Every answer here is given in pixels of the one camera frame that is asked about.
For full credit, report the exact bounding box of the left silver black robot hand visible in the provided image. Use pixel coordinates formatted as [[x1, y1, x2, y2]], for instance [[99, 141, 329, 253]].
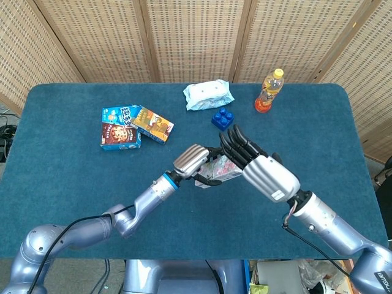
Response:
[[170, 143, 229, 188]]

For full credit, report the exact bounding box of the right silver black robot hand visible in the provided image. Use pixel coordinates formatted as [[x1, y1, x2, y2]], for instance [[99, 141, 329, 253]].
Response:
[[219, 123, 301, 204]]

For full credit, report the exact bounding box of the small colourful printed cardboard box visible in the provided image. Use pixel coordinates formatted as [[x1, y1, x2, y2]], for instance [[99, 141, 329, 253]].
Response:
[[195, 154, 244, 187]]

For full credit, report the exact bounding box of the yellow and blue snack box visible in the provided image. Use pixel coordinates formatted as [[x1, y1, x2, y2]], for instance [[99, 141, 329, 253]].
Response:
[[130, 106, 175, 145]]

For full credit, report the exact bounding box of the blue chocolate cookie box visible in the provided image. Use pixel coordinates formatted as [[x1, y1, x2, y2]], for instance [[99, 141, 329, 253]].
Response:
[[100, 105, 142, 151]]

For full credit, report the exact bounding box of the orange drink bottle yellow cap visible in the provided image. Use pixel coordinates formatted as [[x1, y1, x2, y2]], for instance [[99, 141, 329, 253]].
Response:
[[254, 68, 285, 113]]

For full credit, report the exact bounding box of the grey cardboard sheet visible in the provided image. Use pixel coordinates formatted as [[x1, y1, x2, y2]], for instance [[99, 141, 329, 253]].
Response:
[[256, 260, 307, 294]]

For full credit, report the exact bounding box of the blue plastic building block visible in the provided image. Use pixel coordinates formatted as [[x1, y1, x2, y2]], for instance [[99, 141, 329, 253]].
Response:
[[211, 107, 235, 132]]

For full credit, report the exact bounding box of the light blue wet wipes pack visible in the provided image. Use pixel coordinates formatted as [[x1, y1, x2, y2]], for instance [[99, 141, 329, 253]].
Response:
[[183, 78, 235, 111]]

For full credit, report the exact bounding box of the clear crumpled plastic bag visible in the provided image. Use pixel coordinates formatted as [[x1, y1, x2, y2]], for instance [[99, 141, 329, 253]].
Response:
[[298, 259, 352, 294]]

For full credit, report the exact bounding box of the teal blue table cloth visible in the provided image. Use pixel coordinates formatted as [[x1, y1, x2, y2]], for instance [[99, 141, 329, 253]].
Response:
[[0, 82, 388, 261]]

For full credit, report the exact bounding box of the black object beside table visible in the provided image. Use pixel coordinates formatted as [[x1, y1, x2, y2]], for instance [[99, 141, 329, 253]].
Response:
[[374, 167, 392, 215]]

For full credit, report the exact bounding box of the silver blue robot torso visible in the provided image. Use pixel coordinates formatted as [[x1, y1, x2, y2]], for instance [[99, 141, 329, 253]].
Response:
[[122, 259, 249, 294]]

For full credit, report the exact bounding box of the woven rattan folding screen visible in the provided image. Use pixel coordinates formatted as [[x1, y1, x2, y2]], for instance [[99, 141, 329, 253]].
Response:
[[0, 0, 392, 163]]

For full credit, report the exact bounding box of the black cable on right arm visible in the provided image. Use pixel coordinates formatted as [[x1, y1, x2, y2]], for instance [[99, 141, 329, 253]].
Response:
[[281, 200, 353, 278]]

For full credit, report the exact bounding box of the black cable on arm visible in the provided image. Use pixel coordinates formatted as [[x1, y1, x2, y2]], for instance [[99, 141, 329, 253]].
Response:
[[26, 204, 137, 294], [281, 200, 353, 278]]

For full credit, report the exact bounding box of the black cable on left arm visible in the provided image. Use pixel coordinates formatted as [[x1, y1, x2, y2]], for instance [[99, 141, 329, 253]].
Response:
[[26, 204, 137, 294]]

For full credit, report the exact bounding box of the black floor cable bundle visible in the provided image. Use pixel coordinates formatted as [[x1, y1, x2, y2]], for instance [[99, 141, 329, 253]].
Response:
[[0, 113, 18, 163]]

